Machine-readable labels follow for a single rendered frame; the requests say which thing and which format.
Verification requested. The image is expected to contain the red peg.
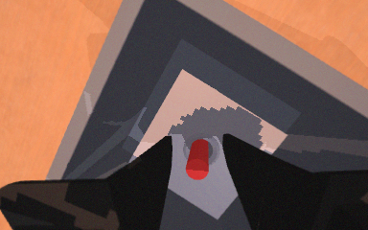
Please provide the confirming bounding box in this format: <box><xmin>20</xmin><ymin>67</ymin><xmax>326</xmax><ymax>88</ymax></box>
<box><xmin>186</xmin><ymin>139</ymin><xmax>209</xmax><ymax>180</ymax></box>

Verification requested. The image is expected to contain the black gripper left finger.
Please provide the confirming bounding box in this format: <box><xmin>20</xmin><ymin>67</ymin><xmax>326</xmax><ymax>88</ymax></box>
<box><xmin>0</xmin><ymin>136</ymin><xmax>173</xmax><ymax>230</ymax></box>

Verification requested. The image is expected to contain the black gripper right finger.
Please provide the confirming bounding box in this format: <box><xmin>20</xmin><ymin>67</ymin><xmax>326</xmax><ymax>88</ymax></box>
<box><xmin>222</xmin><ymin>134</ymin><xmax>368</xmax><ymax>230</ymax></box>

